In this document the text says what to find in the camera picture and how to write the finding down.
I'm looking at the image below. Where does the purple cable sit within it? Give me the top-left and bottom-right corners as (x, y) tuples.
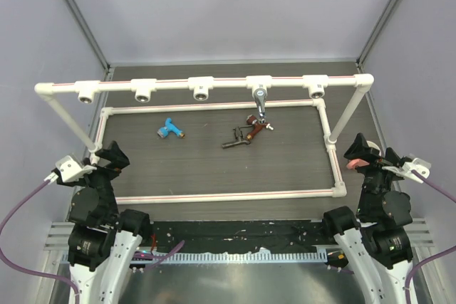
(0, 179), (81, 304)
(405, 170), (456, 304)

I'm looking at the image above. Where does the blue plastic faucet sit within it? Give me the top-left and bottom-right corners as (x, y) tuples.
(157, 117), (185, 139)

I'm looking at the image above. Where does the chrome faucet on frame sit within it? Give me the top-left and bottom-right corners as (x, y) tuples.
(252, 88), (267, 123)

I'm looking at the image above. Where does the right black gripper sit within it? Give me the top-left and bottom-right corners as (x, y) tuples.
(343, 132), (410, 216)

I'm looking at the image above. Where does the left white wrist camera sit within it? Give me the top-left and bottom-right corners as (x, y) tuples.
(44, 154), (96, 183)

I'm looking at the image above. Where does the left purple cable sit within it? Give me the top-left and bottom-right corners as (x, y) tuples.
(0, 179), (81, 304)

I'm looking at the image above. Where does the slotted cable duct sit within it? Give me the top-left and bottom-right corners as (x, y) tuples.
(61, 251), (328, 265)

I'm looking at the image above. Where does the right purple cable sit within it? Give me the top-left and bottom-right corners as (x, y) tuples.
(405, 170), (456, 304)

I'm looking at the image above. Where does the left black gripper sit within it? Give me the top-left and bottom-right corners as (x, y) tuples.
(58, 140), (129, 219)

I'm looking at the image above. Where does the paper cup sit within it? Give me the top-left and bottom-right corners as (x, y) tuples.
(366, 140), (381, 156)

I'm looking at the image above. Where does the red-brown faucet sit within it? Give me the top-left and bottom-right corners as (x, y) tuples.
(246, 115), (274, 141)

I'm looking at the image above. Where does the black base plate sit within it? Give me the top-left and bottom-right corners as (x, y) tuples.
(150, 220), (336, 254)

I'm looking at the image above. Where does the pink small object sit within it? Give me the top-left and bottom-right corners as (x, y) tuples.
(346, 159), (369, 169)

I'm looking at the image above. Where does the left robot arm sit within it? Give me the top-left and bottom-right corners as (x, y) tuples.
(55, 141), (152, 303)

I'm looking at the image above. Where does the white PVC pipe frame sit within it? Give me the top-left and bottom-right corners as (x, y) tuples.
(34, 74), (374, 205)

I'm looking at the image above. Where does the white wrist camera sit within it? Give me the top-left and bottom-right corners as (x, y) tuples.
(44, 154), (96, 183)
(402, 155), (432, 183)

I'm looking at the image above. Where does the dark bronze faucet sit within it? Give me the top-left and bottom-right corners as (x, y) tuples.
(222, 126), (251, 149)

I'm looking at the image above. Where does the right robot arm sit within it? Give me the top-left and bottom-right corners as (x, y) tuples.
(321, 133), (418, 303)

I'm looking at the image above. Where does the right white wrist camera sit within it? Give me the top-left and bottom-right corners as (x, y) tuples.
(402, 155), (432, 183)

